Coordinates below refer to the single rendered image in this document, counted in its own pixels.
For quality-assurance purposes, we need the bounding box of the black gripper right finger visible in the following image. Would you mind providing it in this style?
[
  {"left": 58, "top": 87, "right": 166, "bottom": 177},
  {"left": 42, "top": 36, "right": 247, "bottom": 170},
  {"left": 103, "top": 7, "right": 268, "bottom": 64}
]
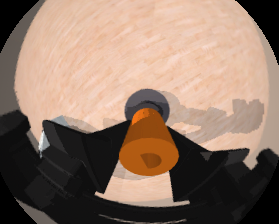
[{"left": 166, "top": 125, "right": 249, "bottom": 202}]

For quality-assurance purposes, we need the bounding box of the dark grey round pedestal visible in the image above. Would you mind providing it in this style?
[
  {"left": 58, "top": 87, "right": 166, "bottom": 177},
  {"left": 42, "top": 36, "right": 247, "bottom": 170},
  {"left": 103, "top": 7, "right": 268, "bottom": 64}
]
[{"left": 124, "top": 88, "right": 170, "bottom": 123}]

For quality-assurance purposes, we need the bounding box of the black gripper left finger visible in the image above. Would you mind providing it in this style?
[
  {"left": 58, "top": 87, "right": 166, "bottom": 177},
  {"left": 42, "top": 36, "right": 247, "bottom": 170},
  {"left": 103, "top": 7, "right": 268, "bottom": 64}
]
[{"left": 42, "top": 119, "right": 132, "bottom": 194}]

